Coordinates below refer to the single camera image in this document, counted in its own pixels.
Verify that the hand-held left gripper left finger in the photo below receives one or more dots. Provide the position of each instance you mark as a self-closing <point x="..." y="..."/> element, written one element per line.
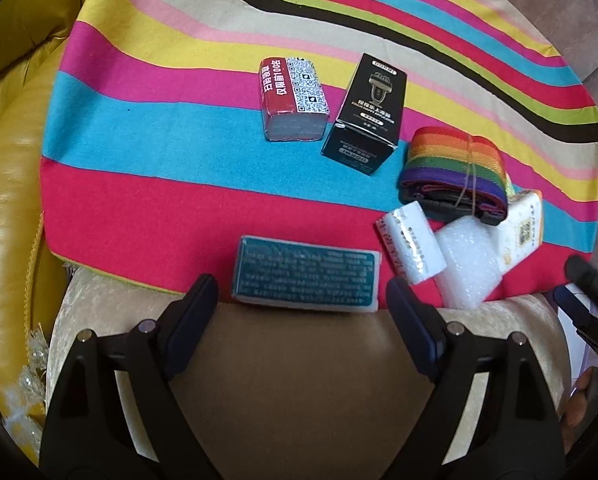
<point x="194" y="320"/>

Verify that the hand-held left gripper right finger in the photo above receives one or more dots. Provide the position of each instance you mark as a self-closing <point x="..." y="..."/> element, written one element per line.
<point x="411" y="325"/>

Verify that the rainbow striped cloth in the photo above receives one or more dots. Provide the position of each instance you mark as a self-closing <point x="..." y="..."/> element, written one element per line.
<point x="154" y="170"/>

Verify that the red tissue pack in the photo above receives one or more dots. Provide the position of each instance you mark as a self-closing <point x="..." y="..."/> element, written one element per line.
<point x="289" y="95"/>

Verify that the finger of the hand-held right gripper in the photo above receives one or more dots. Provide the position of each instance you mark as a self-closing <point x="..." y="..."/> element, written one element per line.
<point x="591" y="280"/>
<point x="576" y="312"/>

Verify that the beige velvet table cover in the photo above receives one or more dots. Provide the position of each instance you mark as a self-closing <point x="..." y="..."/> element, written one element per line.
<point x="304" y="360"/>

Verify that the yellow leather sofa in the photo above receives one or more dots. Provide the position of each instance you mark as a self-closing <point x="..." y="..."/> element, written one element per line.
<point x="9" y="210"/>

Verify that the white foam block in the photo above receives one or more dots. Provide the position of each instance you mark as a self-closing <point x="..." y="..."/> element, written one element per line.
<point x="469" y="270"/>

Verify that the teal packet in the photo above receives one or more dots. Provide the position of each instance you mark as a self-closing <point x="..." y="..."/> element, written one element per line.
<point x="304" y="270"/>

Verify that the white foil packet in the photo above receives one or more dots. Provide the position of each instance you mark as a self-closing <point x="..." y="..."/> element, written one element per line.
<point x="411" y="250"/>

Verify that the black box with gold print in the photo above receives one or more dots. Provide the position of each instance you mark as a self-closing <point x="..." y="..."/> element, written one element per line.
<point x="369" y="105"/>

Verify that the person's right hand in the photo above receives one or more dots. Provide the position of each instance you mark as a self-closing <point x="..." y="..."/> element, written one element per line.
<point x="578" y="402"/>

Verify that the white and yellow tissue pack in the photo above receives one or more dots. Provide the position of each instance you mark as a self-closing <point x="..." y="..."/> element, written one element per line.
<point x="524" y="230"/>

